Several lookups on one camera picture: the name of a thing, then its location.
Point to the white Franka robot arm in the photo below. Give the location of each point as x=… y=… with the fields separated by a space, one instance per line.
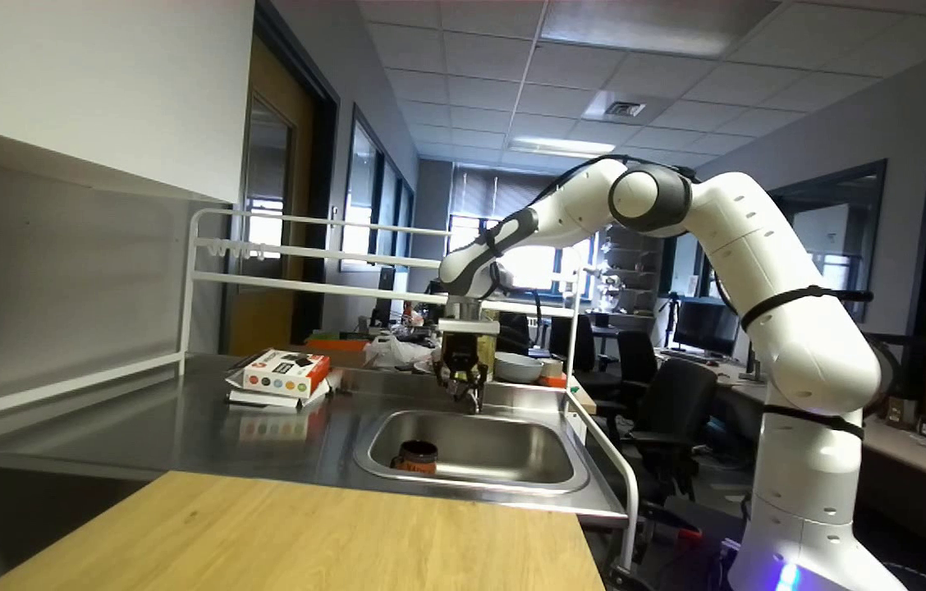
x=801 y=348

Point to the clear plastic bag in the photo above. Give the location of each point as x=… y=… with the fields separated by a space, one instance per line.
x=396 y=351

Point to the ceiling air vent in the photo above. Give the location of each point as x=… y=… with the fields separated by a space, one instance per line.
x=614 y=107

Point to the white bowl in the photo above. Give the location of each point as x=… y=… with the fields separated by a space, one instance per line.
x=519 y=366

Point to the colourful white cardboard box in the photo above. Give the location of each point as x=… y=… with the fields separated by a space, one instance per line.
x=286 y=372

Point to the dark computer monitor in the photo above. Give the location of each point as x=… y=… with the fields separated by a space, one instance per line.
x=705 y=326

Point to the black office chair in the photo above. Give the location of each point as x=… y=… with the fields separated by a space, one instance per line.
x=669 y=421

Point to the flat white book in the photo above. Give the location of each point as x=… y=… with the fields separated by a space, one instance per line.
x=268 y=397

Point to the stainless steel sink counter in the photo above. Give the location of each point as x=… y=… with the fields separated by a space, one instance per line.
x=154 y=427

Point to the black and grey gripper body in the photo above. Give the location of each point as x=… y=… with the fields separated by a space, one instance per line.
x=466 y=346

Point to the orange flat item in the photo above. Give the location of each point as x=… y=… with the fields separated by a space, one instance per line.
x=336 y=348

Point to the brown wooden door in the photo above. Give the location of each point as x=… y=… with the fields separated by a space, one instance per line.
x=269 y=197

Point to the dark brown cup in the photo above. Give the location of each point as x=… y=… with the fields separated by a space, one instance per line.
x=414 y=458

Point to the large rectangular ceiling light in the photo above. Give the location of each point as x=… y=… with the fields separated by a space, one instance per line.
x=655 y=23

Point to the small ceiling light panel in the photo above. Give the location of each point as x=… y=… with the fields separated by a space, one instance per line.
x=564 y=144

